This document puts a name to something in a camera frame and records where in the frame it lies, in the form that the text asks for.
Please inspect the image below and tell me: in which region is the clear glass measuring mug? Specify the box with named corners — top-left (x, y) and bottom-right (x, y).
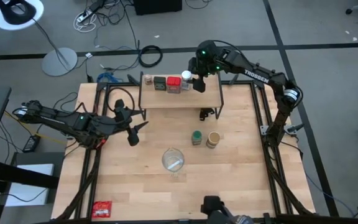
top-left (162, 147), bottom-right (185, 178)

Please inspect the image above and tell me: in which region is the blue cable bundle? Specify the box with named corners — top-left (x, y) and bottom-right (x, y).
top-left (96, 72), bottom-right (124, 83)

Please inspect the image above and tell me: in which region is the red snack packet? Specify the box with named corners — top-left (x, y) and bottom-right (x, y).
top-left (91, 200), bottom-right (112, 218)

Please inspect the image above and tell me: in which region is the black coiled cable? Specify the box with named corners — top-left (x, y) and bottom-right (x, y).
top-left (137, 45), bottom-right (163, 68)

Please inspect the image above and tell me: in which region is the white coiled cable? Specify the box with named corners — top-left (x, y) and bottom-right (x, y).
top-left (72, 14), bottom-right (98, 34)

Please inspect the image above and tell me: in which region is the black cable bundle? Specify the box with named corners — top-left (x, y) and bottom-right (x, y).
top-left (261, 139), bottom-right (312, 216)
top-left (56, 149), bottom-right (103, 223)

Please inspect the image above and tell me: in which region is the red-lid smoked paprika tin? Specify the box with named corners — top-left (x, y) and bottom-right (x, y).
top-left (166, 76), bottom-right (182, 94)

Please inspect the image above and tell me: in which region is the tan-lid furikake jar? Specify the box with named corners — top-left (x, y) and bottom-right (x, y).
top-left (206, 131), bottom-right (222, 149)

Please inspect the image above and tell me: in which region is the black clamp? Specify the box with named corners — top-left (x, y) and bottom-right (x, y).
top-left (199, 108), bottom-right (216, 121)

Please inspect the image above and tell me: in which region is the black pepper tin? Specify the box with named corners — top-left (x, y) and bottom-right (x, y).
top-left (153, 76), bottom-right (167, 91)

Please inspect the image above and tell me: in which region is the floor lamp with round base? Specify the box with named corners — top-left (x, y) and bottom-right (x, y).
top-left (0, 0), bottom-right (78, 77)

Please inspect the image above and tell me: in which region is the black aluminium rig frame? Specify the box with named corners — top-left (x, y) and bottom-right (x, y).
top-left (42, 71), bottom-right (358, 224)

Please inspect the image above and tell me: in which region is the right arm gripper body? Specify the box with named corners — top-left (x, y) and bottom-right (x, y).
top-left (187, 55), bottom-right (220, 93)

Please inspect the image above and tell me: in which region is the wooden shelf with black legs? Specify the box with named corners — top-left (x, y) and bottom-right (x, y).
top-left (138, 71), bottom-right (225, 121)

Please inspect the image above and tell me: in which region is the white box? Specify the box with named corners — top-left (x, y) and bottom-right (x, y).
top-left (4, 164), bottom-right (55, 208)

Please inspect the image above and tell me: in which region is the white-lid bagel seasoning jar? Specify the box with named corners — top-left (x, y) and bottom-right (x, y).
top-left (180, 70), bottom-right (193, 91)

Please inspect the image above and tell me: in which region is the white power strip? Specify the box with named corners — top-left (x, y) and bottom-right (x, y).
top-left (75, 9), bottom-right (93, 23)

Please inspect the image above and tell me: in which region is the yellow cable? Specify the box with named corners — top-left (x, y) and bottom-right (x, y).
top-left (4, 110), bottom-right (67, 146)

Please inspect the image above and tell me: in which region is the green-lid oregano jar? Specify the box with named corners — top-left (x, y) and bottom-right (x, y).
top-left (191, 130), bottom-right (203, 146)

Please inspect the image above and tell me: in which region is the black power adapter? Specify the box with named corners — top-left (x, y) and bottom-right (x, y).
top-left (22, 134), bottom-right (42, 153)

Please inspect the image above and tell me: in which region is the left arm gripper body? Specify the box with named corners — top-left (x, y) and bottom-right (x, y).
top-left (104, 98), bottom-right (140, 147)

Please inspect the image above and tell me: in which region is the black computer case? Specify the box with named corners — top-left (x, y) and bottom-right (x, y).
top-left (133, 0), bottom-right (183, 16)

